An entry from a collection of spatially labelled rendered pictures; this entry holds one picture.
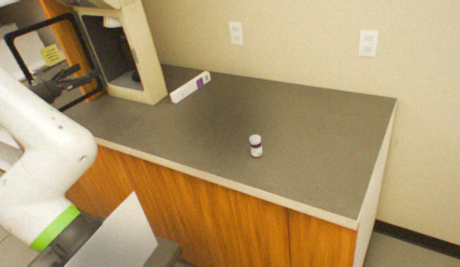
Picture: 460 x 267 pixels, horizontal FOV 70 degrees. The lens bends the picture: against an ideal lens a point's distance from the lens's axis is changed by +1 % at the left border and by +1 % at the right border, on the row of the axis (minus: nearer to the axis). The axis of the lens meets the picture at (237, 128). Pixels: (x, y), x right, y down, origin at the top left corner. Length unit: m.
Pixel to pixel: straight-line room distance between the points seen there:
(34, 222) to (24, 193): 0.07
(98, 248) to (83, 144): 0.24
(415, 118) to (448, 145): 0.19
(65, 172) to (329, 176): 0.78
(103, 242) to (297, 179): 0.62
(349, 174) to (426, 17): 0.66
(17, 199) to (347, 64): 1.29
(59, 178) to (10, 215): 0.13
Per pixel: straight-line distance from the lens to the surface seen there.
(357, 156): 1.22
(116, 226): 0.87
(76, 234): 0.89
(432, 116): 1.63
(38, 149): 0.87
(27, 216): 0.90
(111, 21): 1.62
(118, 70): 1.87
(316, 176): 1.13
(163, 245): 1.03
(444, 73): 1.53
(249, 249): 1.49
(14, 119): 0.89
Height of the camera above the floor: 1.74
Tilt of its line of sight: 36 degrees down
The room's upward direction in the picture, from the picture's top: 9 degrees counter-clockwise
